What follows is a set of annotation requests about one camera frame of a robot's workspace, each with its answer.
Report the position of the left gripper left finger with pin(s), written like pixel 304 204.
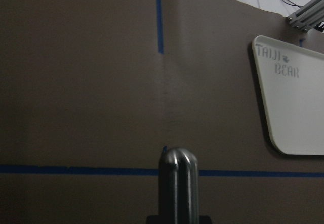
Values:
pixel 152 219

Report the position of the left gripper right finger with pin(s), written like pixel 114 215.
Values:
pixel 204 219

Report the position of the steel muddler black tip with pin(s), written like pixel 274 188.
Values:
pixel 178 198

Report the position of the white bear tray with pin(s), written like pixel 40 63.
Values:
pixel 291 83

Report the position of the aluminium frame post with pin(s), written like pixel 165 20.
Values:
pixel 310 16

